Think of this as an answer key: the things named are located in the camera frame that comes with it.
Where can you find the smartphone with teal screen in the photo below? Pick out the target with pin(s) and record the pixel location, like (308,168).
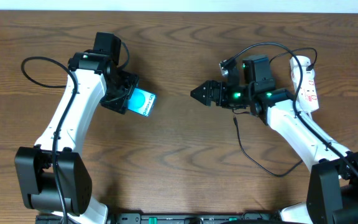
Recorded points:
(141,102)

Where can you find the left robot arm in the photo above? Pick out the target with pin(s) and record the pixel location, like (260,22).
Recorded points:
(51,174)

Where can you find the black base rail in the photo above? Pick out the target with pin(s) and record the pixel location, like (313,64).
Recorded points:
(206,218)

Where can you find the white power strip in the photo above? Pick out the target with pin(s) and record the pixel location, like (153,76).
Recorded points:
(307,96)

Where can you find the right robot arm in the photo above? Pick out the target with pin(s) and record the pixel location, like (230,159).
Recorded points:
(333,187)

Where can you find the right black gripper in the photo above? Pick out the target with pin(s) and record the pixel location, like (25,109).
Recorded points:
(210,85)

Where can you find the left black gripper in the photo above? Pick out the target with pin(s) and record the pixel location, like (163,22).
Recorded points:
(120,95)

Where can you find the white charger plug adapter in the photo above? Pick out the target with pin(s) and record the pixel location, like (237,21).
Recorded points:
(301,63)

